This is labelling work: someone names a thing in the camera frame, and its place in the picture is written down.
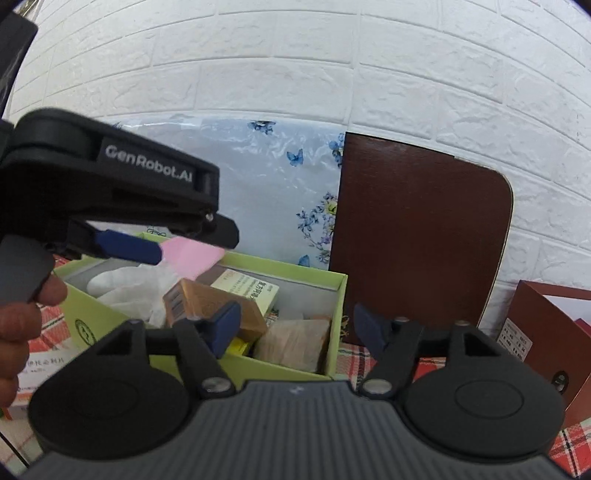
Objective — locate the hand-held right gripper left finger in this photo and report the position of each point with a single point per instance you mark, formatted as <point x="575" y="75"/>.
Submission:
<point x="226" y="328"/>

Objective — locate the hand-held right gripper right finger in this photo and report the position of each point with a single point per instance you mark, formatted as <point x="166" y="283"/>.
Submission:
<point x="369" y="330"/>

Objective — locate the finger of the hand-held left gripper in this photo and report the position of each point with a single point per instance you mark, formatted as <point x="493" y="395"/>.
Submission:
<point x="221" y="230"/>
<point x="124" y="247"/>

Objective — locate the yellow medicine box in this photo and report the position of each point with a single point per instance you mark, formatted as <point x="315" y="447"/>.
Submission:
<point x="240" y="347"/>

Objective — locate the light green cardboard box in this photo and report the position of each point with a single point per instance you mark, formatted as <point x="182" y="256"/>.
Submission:
<point x="334" y="314"/>

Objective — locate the white glove with pink cuff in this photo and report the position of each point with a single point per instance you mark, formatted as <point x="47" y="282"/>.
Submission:
<point x="129" y="286"/>

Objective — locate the pink packet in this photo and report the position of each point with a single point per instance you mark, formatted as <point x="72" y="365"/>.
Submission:
<point x="189" y="258"/>

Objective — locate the white brown medicine box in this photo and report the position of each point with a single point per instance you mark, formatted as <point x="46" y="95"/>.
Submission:
<point x="244" y="286"/>

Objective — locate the brown small box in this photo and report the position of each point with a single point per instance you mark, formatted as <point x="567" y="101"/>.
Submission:
<point x="189" y="297"/>

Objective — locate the beige packet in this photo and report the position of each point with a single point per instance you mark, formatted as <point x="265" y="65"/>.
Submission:
<point x="295" y="344"/>

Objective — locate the person's left hand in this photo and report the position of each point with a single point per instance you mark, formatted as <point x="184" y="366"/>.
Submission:
<point x="18" y="323"/>

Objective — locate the floral plastic bedding bag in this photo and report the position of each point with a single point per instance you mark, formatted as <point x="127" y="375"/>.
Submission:
<point x="268" y="194"/>

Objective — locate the brown wooden headboard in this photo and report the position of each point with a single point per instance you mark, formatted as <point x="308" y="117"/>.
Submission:
<point x="415" y="230"/>

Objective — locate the orange white medicine box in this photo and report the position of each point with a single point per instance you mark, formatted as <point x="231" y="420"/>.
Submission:
<point x="39" y="374"/>

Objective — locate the brown paper gift box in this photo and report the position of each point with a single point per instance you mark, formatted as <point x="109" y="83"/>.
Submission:
<point x="545" y="341"/>

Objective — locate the red plaid blanket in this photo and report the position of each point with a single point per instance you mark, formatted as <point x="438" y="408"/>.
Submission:
<point x="572" y="447"/>

